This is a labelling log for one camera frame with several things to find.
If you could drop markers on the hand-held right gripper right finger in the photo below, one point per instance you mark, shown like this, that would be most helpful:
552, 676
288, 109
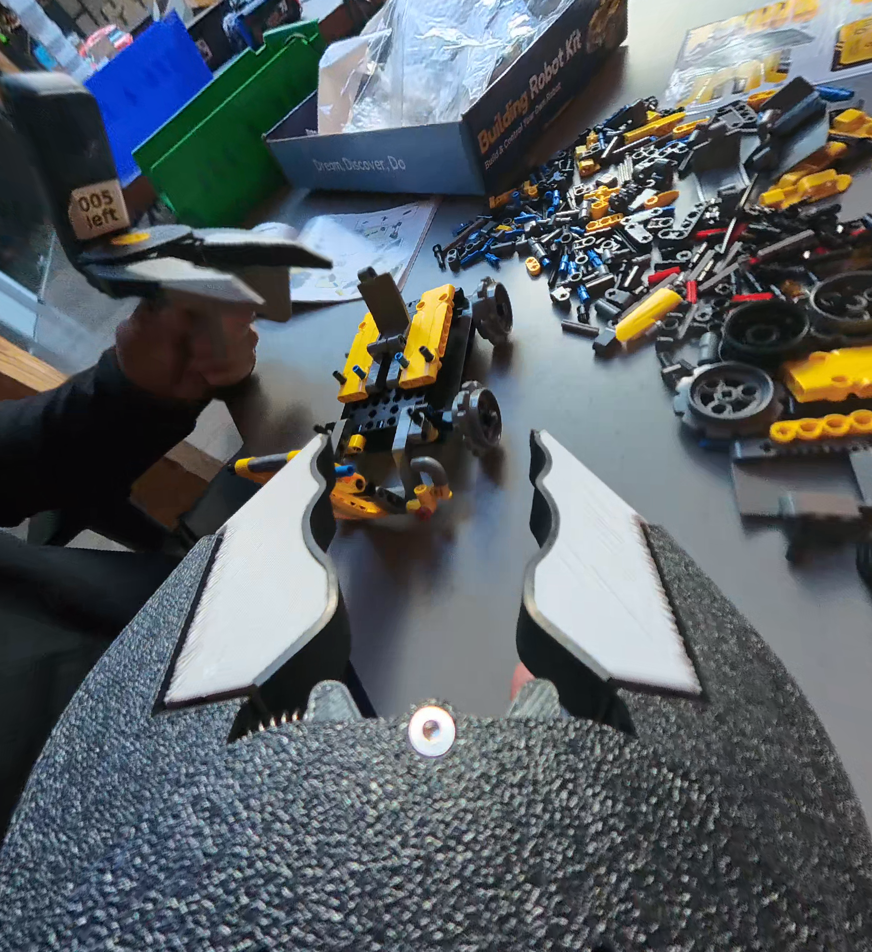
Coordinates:
607, 602

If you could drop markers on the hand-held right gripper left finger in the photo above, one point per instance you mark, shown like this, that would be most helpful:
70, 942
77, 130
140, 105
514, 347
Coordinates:
257, 610

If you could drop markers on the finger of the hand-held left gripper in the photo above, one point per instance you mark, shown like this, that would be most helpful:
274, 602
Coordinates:
205, 286
265, 249

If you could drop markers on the black yellow toy block vehicle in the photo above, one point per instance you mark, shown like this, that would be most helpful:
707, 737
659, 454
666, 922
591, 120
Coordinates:
406, 357

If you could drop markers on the pile of building block parts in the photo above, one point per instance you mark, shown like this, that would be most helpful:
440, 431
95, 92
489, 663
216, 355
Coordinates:
703, 245

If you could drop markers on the grey desk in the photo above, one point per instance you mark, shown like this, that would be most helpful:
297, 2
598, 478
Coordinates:
592, 461

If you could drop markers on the person's left hand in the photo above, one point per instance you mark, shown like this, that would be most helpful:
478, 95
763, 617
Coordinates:
183, 349

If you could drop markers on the instruction booklet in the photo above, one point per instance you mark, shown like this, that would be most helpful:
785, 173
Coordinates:
361, 238

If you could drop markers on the blue plastic bin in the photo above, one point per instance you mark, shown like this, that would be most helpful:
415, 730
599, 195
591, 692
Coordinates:
146, 82

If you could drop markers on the green plastic bin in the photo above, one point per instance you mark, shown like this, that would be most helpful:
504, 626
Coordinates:
220, 134

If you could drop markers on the blue cardboard kit box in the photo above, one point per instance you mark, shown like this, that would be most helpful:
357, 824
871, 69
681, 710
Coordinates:
376, 156

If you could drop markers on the crumpled clear plastic bags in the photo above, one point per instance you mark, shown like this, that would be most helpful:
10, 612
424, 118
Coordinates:
421, 59

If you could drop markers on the wooden post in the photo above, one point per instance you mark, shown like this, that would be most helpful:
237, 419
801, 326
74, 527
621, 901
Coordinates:
4, 364

